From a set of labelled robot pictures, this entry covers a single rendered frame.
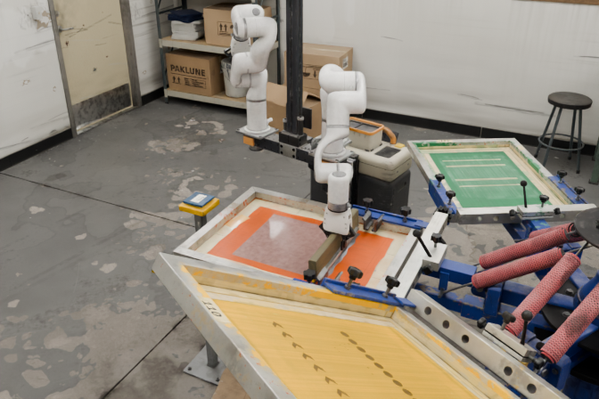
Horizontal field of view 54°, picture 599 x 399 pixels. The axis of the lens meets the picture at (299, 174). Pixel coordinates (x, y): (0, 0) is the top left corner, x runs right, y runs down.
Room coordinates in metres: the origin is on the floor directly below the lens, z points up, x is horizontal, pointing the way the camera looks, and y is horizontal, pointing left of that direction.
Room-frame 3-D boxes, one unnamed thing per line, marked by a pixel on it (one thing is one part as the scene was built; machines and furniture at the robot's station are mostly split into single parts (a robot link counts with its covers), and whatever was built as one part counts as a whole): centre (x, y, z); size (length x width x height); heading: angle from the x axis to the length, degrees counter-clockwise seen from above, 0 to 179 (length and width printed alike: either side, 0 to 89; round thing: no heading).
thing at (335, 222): (1.87, -0.14, 1.12); 0.10 x 0.07 x 0.11; 64
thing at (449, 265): (1.68, -0.52, 1.02); 0.17 x 0.06 x 0.05; 64
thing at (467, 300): (1.74, -0.40, 0.89); 1.24 x 0.06 x 0.06; 64
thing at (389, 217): (2.07, -0.35, 0.98); 0.30 x 0.05 x 0.07; 64
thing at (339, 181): (1.91, -0.15, 1.25); 0.15 x 0.10 x 0.11; 179
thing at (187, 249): (1.93, -0.01, 0.97); 0.79 x 0.58 x 0.04; 64
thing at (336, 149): (2.43, -0.15, 1.21); 0.16 x 0.13 x 0.15; 143
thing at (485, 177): (2.37, -0.90, 1.05); 1.08 x 0.61 x 0.23; 4
